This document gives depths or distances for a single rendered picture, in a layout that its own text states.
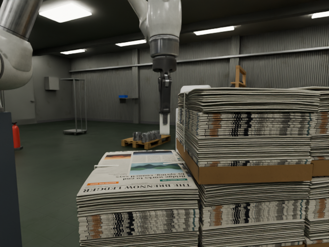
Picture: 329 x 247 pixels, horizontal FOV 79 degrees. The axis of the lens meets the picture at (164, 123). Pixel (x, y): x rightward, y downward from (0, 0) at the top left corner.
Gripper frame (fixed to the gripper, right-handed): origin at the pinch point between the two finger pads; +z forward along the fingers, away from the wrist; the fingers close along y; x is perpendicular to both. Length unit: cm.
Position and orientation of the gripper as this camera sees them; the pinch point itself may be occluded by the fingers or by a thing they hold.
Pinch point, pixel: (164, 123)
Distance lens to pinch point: 64.7
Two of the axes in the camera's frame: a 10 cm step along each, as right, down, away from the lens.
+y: -1.2, -1.1, 9.9
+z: 0.0, 9.9, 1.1
